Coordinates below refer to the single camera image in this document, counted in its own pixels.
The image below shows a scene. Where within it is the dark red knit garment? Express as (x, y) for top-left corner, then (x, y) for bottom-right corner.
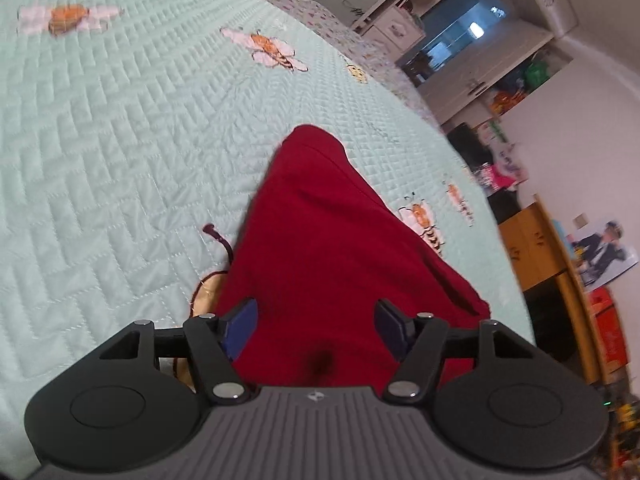
(217, 125), (489, 390)

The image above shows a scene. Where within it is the orange wooden cabinet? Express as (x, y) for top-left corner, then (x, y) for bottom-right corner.
(499, 197), (608, 385)

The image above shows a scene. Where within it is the anime character poster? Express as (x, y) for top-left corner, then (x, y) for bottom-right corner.
(567, 219), (639, 292)

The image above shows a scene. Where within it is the mint quilted bee bedspread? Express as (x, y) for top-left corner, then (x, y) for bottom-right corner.
(1, 0), (533, 479)

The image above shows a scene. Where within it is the black chair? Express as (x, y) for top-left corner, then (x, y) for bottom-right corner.
(446, 122), (494, 171)

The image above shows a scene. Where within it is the white wardrobe cabinet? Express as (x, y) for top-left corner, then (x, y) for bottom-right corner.
(312, 0), (578, 122)

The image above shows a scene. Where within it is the purple dotted bed sheet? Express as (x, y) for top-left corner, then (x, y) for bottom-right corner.
(266, 0), (439, 129)

